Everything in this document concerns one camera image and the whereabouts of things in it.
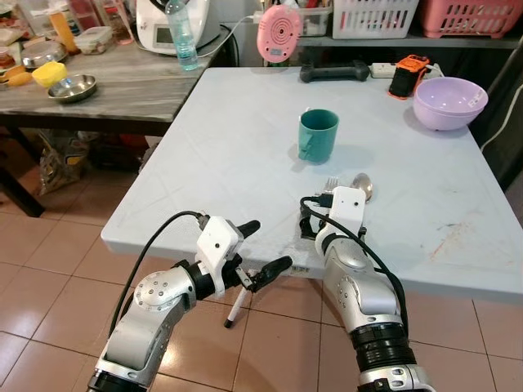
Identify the pink round appliance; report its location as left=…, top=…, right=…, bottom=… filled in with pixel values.
left=257, top=4, right=304, bottom=65

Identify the black bar-shaped handle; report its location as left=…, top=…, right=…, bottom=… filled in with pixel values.
left=299, top=62, right=370, bottom=84

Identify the clear plastic water bottle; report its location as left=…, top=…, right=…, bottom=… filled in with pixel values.
left=165, top=0, right=199, bottom=72

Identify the white plastic basket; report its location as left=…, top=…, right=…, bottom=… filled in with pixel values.
left=332, top=0, right=420, bottom=40

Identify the white kitchen appliance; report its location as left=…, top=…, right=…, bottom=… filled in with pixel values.
left=135, top=0, right=221, bottom=56

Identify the white power strip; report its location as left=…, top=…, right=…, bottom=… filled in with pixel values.
left=369, top=63, right=397, bottom=78

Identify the small steel bowl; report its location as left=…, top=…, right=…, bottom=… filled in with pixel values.
left=47, top=74, right=98, bottom=104

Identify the pink plastic basket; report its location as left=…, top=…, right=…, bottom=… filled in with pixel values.
left=421, top=0, right=523, bottom=39

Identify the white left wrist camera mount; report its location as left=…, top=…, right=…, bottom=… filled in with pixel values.
left=196, top=216, right=244, bottom=275

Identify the metal spoon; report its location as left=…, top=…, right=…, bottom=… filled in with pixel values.
left=351, top=173, right=374, bottom=203

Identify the green mug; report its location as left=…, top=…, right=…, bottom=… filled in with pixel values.
left=297, top=109, right=340, bottom=163

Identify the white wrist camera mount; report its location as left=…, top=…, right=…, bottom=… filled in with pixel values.
left=329, top=187, right=366, bottom=234
left=196, top=216, right=244, bottom=275

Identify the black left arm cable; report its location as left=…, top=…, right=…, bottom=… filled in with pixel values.
left=110, top=211, right=207, bottom=336

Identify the grey marble-look side table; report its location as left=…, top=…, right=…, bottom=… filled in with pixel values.
left=0, top=37, right=239, bottom=137

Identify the purple plastic bowl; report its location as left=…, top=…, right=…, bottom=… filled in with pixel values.
left=413, top=77, right=489, bottom=131

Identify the orange and black device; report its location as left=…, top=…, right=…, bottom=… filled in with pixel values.
left=388, top=55, right=431, bottom=100

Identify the orange bottle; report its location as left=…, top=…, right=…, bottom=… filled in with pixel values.
left=49, top=8, right=78, bottom=54

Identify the printed plastic bag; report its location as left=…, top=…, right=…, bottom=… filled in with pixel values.
left=37, top=131, right=92, bottom=194

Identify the clear plastic food container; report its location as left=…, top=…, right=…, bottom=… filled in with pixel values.
left=75, top=26, right=114, bottom=56

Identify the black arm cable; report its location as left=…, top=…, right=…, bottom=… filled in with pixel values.
left=299, top=194, right=409, bottom=329
left=110, top=211, right=207, bottom=336

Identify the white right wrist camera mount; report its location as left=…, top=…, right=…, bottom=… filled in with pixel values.
left=329, top=187, right=366, bottom=234

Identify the thin white cable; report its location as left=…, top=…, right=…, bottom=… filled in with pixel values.
left=481, top=41, right=523, bottom=154

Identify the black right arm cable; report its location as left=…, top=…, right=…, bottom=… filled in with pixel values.
left=299, top=194, right=409, bottom=329

